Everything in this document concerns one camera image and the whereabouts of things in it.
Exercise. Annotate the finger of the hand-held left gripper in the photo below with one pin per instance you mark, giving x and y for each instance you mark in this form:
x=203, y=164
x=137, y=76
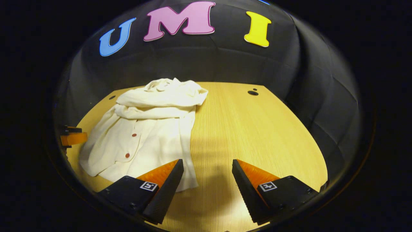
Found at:
x=74, y=138

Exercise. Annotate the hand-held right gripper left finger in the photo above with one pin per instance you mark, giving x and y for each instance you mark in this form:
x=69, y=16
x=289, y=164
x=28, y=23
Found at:
x=167, y=193

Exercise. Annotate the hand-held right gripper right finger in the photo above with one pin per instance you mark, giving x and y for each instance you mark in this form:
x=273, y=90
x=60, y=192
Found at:
x=248, y=196

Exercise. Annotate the cream button shirt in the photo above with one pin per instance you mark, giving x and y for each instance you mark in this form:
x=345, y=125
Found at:
x=148, y=129

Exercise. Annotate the black backdrop cloth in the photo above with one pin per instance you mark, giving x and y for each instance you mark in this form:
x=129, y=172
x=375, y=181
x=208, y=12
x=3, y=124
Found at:
x=209, y=58

